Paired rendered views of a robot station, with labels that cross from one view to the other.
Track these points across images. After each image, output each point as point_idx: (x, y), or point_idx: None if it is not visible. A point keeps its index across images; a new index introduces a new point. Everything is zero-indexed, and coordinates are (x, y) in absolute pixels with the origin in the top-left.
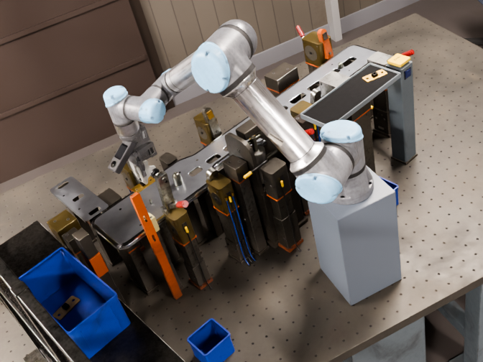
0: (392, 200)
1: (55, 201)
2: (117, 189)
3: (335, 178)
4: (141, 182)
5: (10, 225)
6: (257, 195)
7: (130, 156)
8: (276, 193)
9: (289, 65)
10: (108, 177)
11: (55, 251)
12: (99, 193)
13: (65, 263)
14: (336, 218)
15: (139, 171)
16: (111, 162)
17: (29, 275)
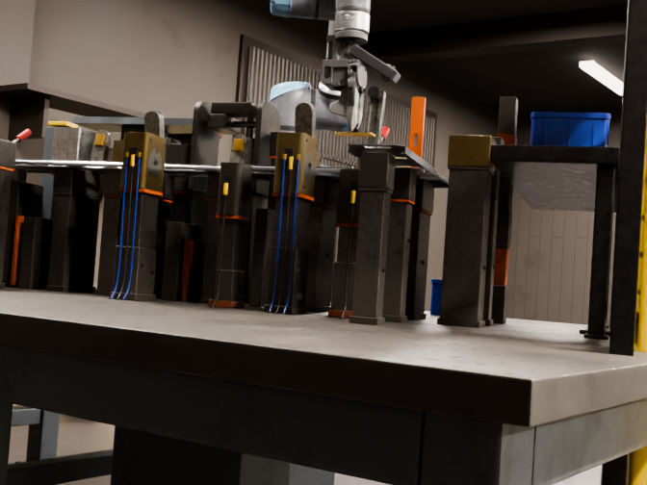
0: None
1: (281, 329)
2: (190, 314)
3: None
4: (355, 129)
5: (438, 344)
6: (265, 206)
7: (363, 72)
8: None
9: None
10: (142, 314)
11: (542, 112)
12: (214, 318)
13: (537, 140)
14: (330, 166)
15: (361, 102)
16: (392, 65)
17: (589, 119)
